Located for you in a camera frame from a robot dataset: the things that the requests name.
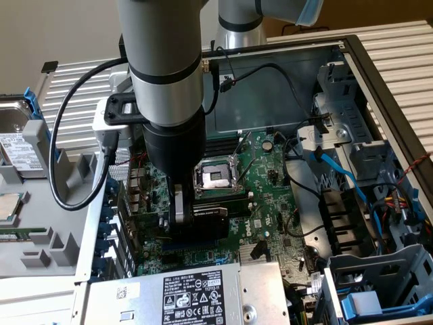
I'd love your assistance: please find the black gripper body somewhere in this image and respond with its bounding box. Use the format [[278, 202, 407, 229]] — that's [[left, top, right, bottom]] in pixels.
[[141, 109, 208, 186]]

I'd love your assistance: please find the green graphics card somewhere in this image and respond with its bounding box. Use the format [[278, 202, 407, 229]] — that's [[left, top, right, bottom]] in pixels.
[[124, 198, 232, 247]]

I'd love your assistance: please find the black RAM slot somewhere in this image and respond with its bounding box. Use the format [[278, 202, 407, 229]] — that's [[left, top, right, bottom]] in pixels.
[[204, 136, 242, 152], [194, 191, 255, 206], [202, 145, 238, 160]]

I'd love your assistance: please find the CPU socket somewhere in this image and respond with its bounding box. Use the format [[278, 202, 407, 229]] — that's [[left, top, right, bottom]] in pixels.
[[192, 157, 248, 200]]

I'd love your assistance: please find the thin metal locking lever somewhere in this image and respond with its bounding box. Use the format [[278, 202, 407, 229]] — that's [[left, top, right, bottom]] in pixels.
[[236, 158, 254, 186]]

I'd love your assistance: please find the silver chipset heatsink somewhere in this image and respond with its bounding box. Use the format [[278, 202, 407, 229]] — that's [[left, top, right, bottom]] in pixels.
[[238, 242, 272, 264]]

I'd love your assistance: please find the grey power supply with label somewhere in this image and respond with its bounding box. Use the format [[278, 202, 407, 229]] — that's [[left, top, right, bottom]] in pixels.
[[86, 260, 292, 325]]

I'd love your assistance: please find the green Dell motherboard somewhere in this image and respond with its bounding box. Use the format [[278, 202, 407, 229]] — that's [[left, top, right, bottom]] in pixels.
[[127, 130, 327, 305]]

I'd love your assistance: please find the open grey PC case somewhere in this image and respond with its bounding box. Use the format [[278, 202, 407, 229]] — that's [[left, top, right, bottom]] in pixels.
[[72, 33, 433, 325]]

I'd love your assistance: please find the black box behind case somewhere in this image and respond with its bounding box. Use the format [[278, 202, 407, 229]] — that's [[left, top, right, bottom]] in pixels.
[[118, 32, 129, 64]]

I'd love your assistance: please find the grey plastic parts rack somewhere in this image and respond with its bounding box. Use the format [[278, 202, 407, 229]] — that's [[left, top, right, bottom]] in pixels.
[[0, 119, 102, 279]]

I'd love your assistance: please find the blue disk caddy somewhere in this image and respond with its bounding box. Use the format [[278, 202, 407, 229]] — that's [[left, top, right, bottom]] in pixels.
[[22, 86, 64, 160]]

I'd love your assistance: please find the black fan shroud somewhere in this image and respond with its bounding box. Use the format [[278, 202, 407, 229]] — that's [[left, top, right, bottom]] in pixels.
[[319, 188, 378, 257]]

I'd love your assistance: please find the silver hard disk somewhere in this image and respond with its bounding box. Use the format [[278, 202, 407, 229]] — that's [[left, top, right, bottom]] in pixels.
[[0, 99, 49, 179]]

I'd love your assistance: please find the green RAM stick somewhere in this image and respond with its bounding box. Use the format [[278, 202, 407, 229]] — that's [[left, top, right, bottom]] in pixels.
[[0, 228, 47, 242]]

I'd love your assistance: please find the grey metal disk bay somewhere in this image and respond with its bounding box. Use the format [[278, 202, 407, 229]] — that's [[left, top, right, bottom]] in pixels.
[[296, 62, 397, 190]]

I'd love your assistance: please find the CPU chip with metal lid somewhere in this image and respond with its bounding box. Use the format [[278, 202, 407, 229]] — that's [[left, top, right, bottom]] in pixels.
[[0, 192, 27, 225]]

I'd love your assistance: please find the grey perforated disk bay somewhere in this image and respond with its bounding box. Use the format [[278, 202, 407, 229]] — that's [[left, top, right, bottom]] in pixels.
[[321, 243, 433, 325]]

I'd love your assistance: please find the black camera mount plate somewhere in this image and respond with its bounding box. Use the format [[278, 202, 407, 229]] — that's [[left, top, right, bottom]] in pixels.
[[103, 93, 150, 127]]

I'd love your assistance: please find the black cable with gold connector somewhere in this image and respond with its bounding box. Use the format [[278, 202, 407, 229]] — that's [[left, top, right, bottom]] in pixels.
[[202, 58, 221, 116]]

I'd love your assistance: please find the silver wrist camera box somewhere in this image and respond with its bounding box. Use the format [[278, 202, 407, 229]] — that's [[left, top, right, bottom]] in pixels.
[[91, 98, 137, 152]]

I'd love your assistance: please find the black wire with plug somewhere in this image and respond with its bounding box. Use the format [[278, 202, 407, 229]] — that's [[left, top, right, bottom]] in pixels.
[[215, 46, 327, 125]]

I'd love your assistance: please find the thick black camera cable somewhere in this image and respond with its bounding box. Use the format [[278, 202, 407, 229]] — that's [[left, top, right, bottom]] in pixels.
[[49, 56, 130, 213]]

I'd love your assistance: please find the blue flat disk wire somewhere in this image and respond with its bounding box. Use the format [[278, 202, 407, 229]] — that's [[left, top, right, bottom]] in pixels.
[[309, 147, 384, 238]]

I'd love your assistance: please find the blue plastic bay handle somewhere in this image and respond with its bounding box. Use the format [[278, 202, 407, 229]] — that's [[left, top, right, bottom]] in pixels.
[[340, 290, 433, 320]]

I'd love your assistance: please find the coloured power wire bundle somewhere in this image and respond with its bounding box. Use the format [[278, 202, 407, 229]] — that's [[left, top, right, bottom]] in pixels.
[[368, 182, 422, 238]]

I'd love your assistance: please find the red black twisted wire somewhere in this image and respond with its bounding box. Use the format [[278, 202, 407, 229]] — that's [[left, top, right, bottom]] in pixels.
[[394, 152, 433, 186]]

